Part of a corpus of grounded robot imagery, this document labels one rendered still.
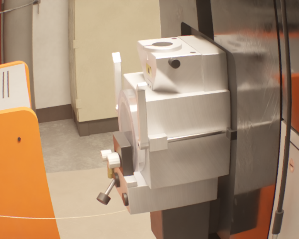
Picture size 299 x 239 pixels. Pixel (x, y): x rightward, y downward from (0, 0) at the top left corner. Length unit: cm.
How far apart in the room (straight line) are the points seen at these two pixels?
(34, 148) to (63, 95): 322
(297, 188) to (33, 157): 65
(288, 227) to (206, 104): 21
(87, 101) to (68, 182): 219
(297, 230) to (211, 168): 23
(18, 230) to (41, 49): 311
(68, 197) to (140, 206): 96
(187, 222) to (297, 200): 27
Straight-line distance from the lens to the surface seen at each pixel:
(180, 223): 74
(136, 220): 153
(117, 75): 74
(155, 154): 67
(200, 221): 74
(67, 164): 362
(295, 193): 50
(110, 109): 395
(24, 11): 381
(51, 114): 429
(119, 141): 70
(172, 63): 64
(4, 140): 105
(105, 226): 150
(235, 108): 67
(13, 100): 111
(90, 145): 386
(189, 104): 66
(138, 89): 63
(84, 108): 392
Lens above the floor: 146
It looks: 20 degrees down
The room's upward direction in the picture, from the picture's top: 3 degrees counter-clockwise
